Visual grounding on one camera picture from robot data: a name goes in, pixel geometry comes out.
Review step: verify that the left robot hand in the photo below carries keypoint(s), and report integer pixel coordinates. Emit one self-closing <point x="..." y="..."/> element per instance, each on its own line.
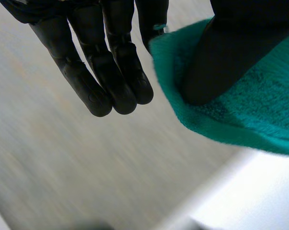
<point x="120" y="72"/>

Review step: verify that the teal towel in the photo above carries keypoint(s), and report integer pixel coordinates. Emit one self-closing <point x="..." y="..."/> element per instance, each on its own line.
<point x="254" y="107"/>

